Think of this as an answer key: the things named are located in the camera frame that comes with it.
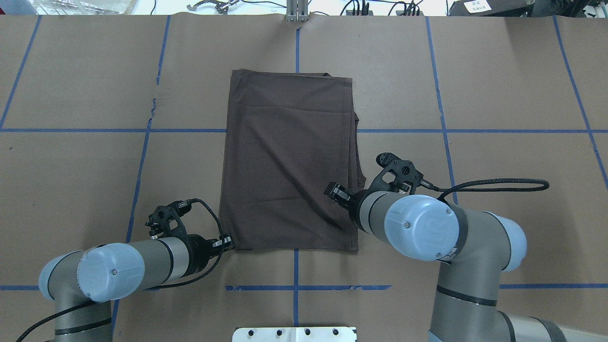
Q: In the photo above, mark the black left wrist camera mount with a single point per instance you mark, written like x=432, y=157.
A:
x=165, y=221

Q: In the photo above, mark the brown paper table cover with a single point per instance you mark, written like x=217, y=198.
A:
x=105, y=118

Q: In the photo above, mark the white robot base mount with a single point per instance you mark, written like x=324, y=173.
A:
x=296, y=334

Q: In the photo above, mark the aluminium profile post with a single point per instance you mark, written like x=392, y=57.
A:
x=297, y=10

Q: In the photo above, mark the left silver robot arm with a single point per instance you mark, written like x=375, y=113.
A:
x=82, y=284

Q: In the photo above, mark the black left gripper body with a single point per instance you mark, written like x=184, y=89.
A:
x=200, y=248

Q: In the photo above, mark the dark brown t-shirt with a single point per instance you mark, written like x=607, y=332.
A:
x=288, y=136

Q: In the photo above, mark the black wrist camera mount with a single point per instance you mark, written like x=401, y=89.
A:
x=397, y=175
x=165, y=221

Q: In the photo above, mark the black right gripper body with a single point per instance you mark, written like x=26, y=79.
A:
x=353, y=205

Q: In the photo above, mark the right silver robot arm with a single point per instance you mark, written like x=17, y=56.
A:
x=474, y=249

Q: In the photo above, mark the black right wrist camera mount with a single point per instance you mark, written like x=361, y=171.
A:
x=397, y=175

